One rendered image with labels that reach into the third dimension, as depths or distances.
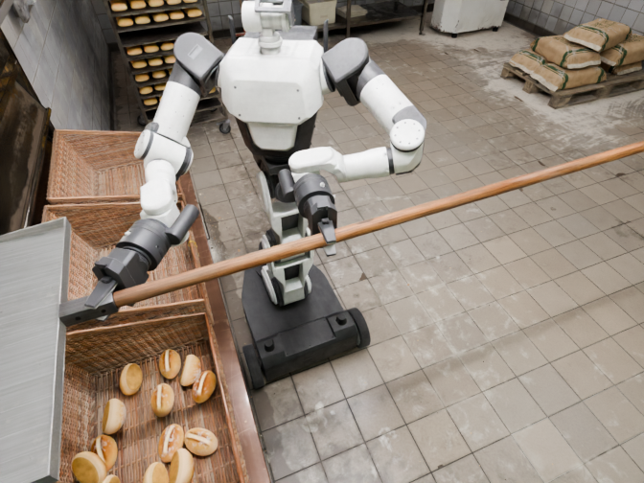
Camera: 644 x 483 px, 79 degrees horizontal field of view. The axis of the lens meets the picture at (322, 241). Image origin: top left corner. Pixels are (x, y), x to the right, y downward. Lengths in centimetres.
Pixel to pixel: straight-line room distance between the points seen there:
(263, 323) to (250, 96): 116
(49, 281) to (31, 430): 30
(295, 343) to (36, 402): 124
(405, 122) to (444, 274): 157
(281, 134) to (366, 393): 127
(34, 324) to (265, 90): 72
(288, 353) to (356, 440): 46
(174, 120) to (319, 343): 115
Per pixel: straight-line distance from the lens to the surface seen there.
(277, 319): 195
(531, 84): 469
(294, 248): 81
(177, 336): 141
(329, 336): 186
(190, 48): 119
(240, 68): 111
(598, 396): 232
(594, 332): 253
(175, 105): 116
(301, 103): 109
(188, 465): 124
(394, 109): 102
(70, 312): 83
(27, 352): 86
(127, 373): 140
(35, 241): 106
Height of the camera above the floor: 179
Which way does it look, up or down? 46 degrees down
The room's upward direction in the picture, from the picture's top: straight up
